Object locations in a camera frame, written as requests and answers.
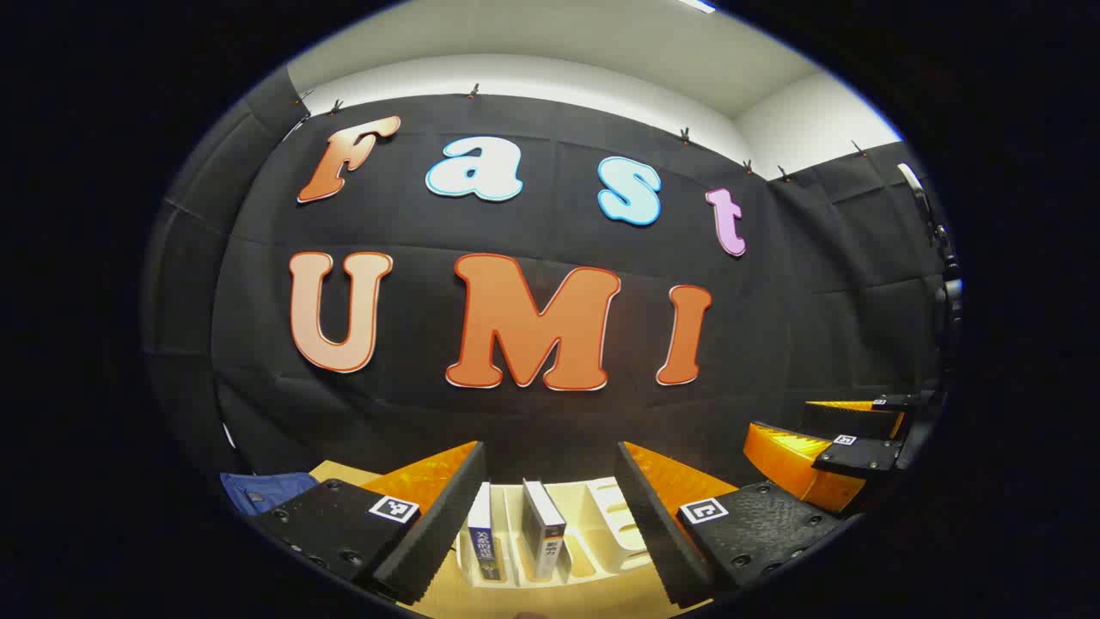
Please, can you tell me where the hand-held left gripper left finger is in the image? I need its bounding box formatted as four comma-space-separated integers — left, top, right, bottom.
252, 441, 488, 605

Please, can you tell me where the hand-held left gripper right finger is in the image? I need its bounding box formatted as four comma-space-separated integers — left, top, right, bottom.
615, 441, 847, 610

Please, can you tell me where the blue cover book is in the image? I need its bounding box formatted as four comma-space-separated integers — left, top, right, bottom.
467, 481, 496, 586

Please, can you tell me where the cream bookshelf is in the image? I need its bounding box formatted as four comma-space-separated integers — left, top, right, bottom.
454, 477, 656, 591

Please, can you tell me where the white spine book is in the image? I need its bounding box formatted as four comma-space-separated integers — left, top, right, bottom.
522, 479, 569, 582

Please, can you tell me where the blue schoolbag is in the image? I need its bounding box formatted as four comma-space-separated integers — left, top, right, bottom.
219, 470, 320, 518

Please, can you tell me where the black pole with white tip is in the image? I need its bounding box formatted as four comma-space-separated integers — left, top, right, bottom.
896, 162, 965, 345

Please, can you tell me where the black backdrop cloth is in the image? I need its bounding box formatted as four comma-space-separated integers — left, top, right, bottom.
142, 64, 963, 517

